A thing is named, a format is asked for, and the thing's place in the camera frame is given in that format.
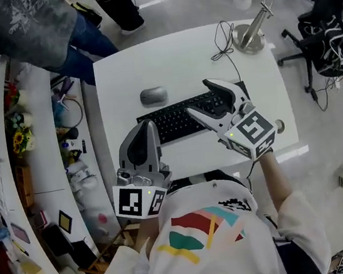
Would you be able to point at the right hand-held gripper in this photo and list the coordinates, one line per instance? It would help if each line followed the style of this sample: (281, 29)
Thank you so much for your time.
(251, 131)

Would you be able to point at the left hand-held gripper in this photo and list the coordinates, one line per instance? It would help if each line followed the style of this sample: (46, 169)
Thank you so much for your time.
(131, 202)

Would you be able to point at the grey computer mouse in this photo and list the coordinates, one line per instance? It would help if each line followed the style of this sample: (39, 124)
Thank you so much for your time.
(153, 96)

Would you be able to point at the person's right forearm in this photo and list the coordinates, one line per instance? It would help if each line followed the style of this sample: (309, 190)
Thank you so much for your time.
(275, 178)

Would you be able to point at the person's left forearm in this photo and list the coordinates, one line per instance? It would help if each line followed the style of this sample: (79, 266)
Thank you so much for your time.
(145, 233)

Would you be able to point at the black keyboard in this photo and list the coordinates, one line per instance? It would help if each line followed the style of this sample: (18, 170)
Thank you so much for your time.
(172, 120)

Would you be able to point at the black marker pen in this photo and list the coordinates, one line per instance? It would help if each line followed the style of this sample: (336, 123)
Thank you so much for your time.
(83, 145)

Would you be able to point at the small silver round knob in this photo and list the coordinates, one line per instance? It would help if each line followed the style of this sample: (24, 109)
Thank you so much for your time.
(279, 125)

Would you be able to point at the silver desk lamp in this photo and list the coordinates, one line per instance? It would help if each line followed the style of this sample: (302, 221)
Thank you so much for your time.
(251, 31)

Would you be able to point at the white curved shelf unit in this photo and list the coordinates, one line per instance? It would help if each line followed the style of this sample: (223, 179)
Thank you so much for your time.
(48, 169)

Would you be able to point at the yellow framed square tile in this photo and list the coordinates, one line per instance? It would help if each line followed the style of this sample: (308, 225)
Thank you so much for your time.
(65, 220)

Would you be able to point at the sunflower bouquet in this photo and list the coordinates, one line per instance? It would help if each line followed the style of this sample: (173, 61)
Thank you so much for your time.
(21, 140)

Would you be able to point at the red flower bouquet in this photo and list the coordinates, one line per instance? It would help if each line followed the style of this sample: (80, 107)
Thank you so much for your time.
(10, 96)

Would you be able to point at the person's white printed shirt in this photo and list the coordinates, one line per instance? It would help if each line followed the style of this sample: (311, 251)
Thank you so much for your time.
(225, 252)

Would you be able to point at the black office chair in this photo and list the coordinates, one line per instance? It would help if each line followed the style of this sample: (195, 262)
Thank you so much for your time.
(329, 19)

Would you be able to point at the black white patterned device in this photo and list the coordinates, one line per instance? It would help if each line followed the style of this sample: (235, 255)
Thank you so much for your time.
(341, 262)

